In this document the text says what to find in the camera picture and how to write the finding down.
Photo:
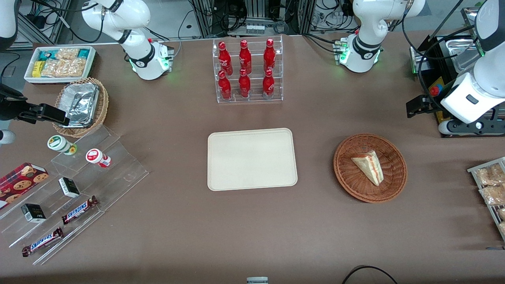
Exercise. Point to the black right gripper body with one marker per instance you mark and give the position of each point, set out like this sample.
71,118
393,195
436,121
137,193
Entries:
8,109

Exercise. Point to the triangle sandwich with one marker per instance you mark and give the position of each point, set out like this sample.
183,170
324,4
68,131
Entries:
369,167

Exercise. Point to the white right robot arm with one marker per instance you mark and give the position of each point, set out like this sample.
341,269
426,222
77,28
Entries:
146,59

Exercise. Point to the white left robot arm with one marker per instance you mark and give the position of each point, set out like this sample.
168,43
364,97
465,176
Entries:
365,39

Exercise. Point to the aluminium foil tray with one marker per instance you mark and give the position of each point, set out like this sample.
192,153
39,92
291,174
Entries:
79,104

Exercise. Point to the tray of packaged crackers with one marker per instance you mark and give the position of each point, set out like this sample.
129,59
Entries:
473,170

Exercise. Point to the steel warmer tray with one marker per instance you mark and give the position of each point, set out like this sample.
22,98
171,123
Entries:
461,51

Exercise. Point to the light wicker basket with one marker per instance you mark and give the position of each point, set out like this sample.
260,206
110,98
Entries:
103,104

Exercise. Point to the round brown wicker basket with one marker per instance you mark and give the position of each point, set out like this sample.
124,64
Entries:
355,185

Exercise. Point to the beige plastic serving tray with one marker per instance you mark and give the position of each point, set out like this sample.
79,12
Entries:
252,159

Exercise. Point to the red emergency stop button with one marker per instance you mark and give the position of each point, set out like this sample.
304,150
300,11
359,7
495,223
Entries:
434,90

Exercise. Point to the green lid yogurt cup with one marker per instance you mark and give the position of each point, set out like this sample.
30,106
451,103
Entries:
59,143

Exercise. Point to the white rounded wrist cap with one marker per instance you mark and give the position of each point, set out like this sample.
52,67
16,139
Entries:
6,137
447,127

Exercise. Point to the white rectangular snack bin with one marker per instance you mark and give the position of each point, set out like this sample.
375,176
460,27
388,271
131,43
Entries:
29,78

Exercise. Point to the yellow snack packet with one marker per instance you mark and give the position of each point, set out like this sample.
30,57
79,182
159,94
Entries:
38,69

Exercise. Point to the black food warmer case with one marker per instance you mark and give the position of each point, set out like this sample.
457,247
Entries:
434,63

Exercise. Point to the clear bag of crackers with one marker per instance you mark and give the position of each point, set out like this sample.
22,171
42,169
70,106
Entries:
65,68
67,53

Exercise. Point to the clear bag of pastries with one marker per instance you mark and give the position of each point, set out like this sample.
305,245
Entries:
493,195
502,214
502,230
489,175

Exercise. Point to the teal snack packet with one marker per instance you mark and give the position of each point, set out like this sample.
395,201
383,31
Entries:
83,53
47,55

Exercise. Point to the red lid yogurt cup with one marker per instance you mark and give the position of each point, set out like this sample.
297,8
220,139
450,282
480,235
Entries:
95,156

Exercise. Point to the small black carton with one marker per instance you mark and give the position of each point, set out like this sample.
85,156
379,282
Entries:
33,213
69,187

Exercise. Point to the red cookie box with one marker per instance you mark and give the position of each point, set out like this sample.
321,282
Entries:
17,183

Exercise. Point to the clear acrylic stepped stand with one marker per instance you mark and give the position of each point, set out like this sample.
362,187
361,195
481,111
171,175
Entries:
118,173

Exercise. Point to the snickers chocolate bar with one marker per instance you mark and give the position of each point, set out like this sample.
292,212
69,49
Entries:
79,210
42,241

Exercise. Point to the red cola bottle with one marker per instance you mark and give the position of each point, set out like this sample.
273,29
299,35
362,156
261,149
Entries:
225,86
268,85
269,57
225,59
244,85
245,59

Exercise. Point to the clear acrylic bottle rack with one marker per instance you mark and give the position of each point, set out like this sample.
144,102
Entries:
252,100

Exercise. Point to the white power strip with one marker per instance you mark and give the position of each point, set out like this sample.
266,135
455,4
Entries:
255,29

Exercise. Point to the aluminium equipment rack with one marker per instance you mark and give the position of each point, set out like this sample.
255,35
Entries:
209,15

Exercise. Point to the small grey device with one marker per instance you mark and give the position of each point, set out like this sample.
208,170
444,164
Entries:
257,280

